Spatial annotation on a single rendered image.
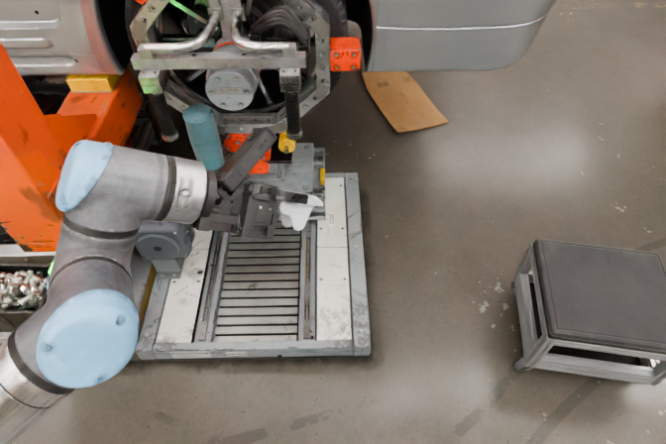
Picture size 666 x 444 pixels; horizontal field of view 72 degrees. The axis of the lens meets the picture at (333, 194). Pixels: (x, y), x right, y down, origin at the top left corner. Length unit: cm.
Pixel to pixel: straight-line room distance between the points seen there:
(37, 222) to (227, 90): 59
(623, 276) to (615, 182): 90
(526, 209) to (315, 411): 126
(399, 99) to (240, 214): 206
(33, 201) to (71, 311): 84
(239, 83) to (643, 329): 133
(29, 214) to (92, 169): 79
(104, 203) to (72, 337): 17
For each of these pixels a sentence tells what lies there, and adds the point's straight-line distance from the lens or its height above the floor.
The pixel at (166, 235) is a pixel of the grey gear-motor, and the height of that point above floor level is 38.
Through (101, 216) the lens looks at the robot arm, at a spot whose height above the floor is 115.
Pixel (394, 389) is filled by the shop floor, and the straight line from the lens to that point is 169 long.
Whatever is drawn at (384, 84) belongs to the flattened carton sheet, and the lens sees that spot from 278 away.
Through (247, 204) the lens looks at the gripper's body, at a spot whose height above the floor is 108.
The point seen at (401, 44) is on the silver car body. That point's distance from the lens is 149.
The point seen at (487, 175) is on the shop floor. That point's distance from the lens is 233.
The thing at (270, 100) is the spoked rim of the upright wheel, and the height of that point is 64.
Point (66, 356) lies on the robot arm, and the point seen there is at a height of 115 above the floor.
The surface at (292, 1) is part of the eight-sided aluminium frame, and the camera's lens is 131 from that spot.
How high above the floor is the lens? 159
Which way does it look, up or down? 48 degrees down
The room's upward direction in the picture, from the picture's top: straight up
